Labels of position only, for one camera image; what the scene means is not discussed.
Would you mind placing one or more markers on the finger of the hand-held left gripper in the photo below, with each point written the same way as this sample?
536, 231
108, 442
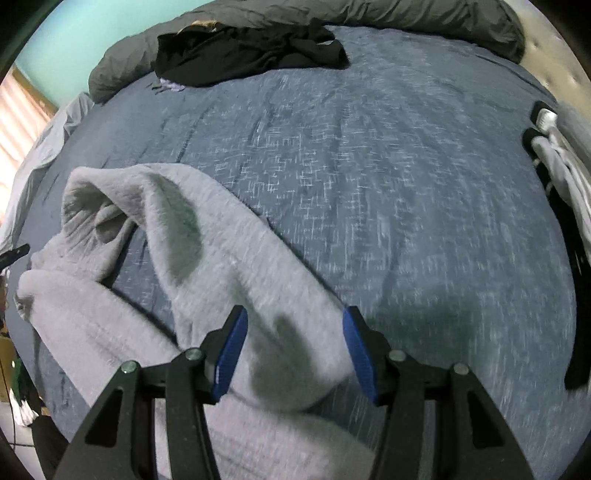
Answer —
14, 256

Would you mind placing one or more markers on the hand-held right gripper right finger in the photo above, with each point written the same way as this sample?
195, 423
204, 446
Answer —
360, 355

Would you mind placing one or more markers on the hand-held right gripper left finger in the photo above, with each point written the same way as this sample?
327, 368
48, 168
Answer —
231, 350

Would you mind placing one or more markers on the grey quilted fleece garment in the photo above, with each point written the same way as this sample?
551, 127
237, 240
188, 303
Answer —
254, 277

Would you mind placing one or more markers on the light grey bed sheet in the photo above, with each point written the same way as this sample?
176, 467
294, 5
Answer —
41, 152

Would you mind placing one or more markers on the pink window curtain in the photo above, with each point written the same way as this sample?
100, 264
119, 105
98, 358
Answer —
18, 115

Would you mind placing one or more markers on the blue patterned bedspread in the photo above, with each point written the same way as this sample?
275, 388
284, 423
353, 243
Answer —
369, 161

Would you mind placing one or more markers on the black folded garment white stripes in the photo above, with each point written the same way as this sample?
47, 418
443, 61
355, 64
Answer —
577, 350

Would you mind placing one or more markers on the lilac cloth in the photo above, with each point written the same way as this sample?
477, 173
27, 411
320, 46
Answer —
171, 84

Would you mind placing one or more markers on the black crumpled garment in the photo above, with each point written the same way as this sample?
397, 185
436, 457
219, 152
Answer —
240, 50

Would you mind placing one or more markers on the dark grey rolled duvet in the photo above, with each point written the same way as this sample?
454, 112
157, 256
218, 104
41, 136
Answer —
415, 18

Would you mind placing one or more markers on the beige tufted headboard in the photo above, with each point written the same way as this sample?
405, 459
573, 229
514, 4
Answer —
549, 55

